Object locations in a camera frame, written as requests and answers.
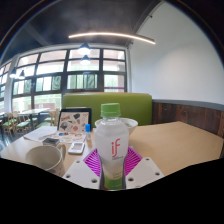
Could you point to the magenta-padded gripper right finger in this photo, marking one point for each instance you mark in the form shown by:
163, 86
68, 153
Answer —
146, 170

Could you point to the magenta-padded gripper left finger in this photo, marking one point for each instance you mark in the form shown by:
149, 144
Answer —
78, 172

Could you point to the green-capped clear drink bottle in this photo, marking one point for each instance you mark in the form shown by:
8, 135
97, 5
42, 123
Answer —
111, 140

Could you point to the white phone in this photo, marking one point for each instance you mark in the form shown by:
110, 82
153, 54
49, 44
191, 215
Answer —
76, 147

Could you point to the colourful printed sheet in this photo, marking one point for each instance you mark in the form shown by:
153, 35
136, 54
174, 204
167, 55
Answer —
71, 136

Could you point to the white patterned cup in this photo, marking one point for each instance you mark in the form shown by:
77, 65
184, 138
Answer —
43, 158

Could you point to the small dark box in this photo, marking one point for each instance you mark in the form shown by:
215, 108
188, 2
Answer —
50, 141

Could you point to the small blue-capped bottle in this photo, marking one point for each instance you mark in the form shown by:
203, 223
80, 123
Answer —
88, 131

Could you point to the white paper sheets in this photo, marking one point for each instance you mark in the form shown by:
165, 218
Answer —
38, 133

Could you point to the green upholstered bench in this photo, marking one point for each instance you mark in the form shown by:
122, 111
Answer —
133, 105

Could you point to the wooden dining table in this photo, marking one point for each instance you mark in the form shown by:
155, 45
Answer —
33, 111

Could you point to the group of wooden green-seat chairs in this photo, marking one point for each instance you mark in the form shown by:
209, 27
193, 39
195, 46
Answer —
13, 121

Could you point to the large dark-framed grid window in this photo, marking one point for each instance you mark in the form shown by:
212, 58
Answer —
50, 68

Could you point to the group of dark pendant lamps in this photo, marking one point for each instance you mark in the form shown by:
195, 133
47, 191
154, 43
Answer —
84, 50

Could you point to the long curved ceiling light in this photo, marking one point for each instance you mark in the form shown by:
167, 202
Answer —
113, 34

